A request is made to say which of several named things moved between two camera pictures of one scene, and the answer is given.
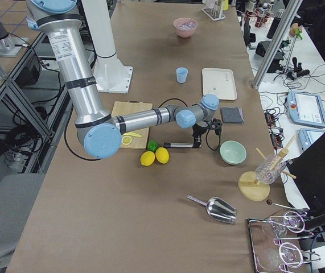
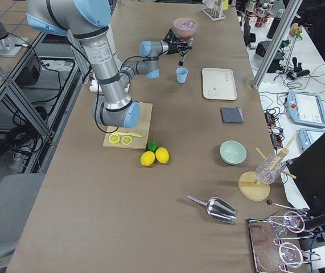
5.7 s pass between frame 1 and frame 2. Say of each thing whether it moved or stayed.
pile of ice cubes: stayed
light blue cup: stayed
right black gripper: moved
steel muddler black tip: moved
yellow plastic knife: stayed
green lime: stayed
